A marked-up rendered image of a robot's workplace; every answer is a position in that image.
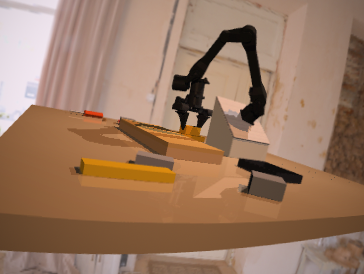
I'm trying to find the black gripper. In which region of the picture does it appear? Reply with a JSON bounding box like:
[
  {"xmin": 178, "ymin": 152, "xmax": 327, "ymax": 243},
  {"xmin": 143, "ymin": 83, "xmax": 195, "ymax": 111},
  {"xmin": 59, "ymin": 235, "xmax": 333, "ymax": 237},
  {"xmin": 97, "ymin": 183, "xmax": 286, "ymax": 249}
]
[{"xmin": 172, "ymin": 91, "xmax": 213, "ymax": 130}]

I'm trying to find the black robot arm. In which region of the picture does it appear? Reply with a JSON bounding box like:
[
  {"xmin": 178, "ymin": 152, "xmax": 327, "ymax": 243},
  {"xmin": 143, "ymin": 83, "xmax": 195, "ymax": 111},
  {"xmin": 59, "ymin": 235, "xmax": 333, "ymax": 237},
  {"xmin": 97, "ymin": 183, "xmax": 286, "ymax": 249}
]
[{"xmin": 172, "ymin": 25, "xmax": 267, "ymax": 125}]

